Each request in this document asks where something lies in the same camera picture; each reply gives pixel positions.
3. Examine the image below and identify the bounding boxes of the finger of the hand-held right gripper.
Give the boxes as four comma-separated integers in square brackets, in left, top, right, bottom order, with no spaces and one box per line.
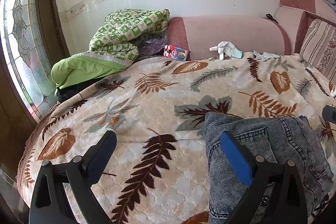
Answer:
[322,105,336,125]

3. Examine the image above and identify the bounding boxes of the colourful small box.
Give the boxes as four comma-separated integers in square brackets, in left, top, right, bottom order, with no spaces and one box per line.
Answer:
[164,45,189,60]

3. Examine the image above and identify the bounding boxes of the stained glass window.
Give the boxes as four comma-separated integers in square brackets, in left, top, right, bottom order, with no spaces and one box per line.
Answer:
[3,0,57,119]

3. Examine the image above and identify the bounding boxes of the blue denim pants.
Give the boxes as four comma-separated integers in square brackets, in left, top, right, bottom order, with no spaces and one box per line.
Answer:
[203,112,334,224]

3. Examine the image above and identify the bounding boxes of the brown wooden window frame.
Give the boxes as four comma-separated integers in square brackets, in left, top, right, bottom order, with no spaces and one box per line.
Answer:
[0,0,71,180]

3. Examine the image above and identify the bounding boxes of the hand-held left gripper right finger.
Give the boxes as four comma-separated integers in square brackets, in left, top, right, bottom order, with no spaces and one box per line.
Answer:
[220,131,308,224]

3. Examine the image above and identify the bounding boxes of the white glove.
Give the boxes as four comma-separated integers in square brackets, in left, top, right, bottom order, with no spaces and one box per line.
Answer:
[209,41,243,60]

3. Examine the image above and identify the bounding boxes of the pale crumpled glove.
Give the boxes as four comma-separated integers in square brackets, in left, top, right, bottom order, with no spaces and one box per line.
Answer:
[252,50,281,62]

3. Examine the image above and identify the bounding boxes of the pink bolster cushion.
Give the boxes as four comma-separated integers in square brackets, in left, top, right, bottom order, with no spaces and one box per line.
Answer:
[167,16,291,60]

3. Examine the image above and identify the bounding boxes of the pink back cushion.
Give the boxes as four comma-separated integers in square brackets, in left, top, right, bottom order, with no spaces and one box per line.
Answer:
[274,0,336,54]

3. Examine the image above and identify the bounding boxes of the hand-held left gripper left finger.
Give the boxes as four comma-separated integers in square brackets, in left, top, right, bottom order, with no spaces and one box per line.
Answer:
[28,130,117,224]

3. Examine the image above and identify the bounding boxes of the clear plastic bag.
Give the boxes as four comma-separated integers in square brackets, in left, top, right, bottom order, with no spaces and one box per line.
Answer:
[138,32,168,59]

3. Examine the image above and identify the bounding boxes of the striped pillow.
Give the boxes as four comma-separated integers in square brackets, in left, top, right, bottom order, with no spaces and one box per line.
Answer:
[299,18,336,83]

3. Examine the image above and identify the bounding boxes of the leaf print blanket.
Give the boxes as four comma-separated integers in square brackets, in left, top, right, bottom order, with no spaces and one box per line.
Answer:
[16,55,336,224]

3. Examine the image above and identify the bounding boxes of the green patterned quilt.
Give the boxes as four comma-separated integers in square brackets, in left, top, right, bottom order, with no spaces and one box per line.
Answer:
[51,9,171,89]

